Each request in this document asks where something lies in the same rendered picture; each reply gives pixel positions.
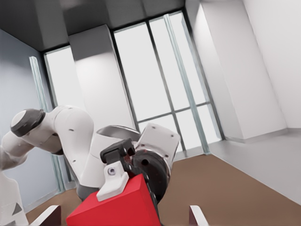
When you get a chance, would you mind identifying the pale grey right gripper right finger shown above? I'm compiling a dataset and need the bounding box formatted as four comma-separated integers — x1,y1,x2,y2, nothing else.
189,205,208,226

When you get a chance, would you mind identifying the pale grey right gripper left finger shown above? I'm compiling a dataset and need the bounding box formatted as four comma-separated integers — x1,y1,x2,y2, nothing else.
32,204,62,226

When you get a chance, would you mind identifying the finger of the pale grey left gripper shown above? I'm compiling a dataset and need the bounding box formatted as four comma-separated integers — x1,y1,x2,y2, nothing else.
96,161,130,202

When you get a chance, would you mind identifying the red wooden cube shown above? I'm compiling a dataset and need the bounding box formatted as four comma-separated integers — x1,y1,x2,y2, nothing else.
65,174,161,226

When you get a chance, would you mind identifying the silver frame post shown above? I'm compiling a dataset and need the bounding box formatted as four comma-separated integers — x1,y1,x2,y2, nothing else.
29,56,67,192
163,13,210,155

